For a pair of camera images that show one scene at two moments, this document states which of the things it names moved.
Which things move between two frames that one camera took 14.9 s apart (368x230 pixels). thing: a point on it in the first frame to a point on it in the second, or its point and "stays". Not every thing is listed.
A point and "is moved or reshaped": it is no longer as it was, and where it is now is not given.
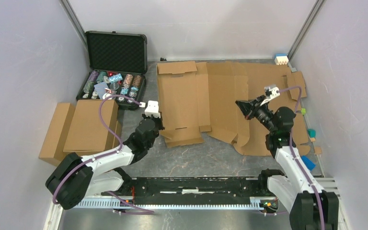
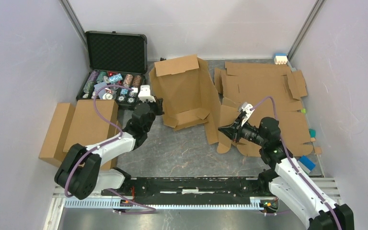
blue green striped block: [308, 163] stays
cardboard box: [193, 94] is moved or reshaped
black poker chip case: [118, 66] stays
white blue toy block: [281, 59] stays
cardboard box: [51, 150] stays
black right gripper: [248, 108] to [233, 131]
